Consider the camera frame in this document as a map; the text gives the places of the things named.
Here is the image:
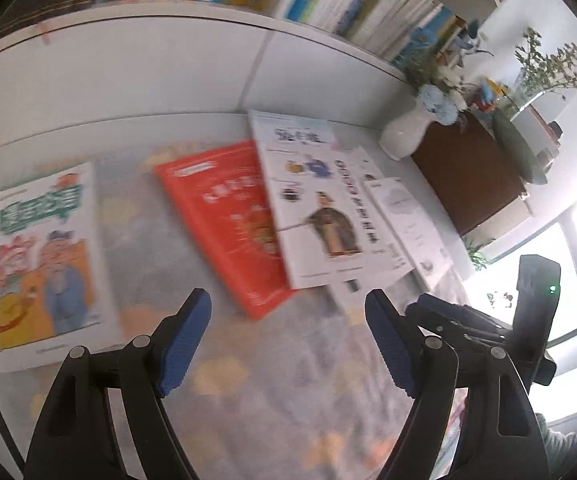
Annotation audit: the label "comic Analects book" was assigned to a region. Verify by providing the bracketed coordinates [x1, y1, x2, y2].
[0, 162, 122, 373]

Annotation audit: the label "white wisdom stories book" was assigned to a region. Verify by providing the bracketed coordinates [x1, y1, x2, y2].
[248, 110, 389, 289]

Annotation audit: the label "red puppet adventure book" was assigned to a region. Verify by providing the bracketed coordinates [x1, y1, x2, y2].
[154, 141, 293, 320]

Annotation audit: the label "meadow cover novel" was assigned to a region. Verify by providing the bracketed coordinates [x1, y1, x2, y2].
[329, 148, 413, 311]

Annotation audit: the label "grey quilted sleeve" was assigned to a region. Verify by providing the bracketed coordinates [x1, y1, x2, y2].
[536, 413, 577, 479]

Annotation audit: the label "white back-cover book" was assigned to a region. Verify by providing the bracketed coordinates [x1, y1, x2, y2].
[366, 178, 453, 292]

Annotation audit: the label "brown wooden side cabinet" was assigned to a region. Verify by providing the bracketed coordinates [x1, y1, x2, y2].
[412, 113, 531, 240]

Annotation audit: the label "white ceramic vase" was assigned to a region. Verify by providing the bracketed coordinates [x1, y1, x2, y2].
[379, 101, 434, 160]

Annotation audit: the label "patterned ginkgo tablecloth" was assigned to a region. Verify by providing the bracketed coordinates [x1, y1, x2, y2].
[0, 142, 470, 480]

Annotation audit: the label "green potted plant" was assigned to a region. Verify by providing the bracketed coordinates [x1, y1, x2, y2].
[507, 27, 577, 118]

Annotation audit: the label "blue artificial flowers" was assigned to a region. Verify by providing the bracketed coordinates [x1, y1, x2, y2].
[396, 27, 475, 127]

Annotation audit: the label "white bookshelf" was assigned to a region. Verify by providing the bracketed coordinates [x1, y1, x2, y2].
[0, 0, 499, 146]

